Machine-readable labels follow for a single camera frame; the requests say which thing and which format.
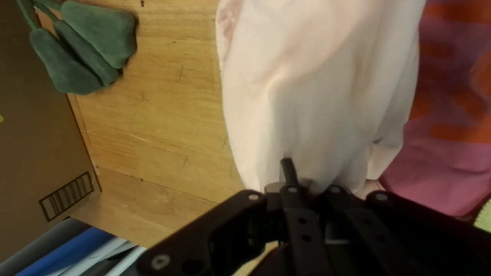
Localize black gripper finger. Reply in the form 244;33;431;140
281;158;300;194

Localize light pink cloth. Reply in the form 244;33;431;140
215;0;426;194

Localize pink cloth orange print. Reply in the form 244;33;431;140
382;0;491;217

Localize yellow-green cloth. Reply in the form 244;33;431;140
474;200;491;234

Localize brown cardboard box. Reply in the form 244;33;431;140
0;0;101;261

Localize green plush leaves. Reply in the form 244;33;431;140
15;0;136;96

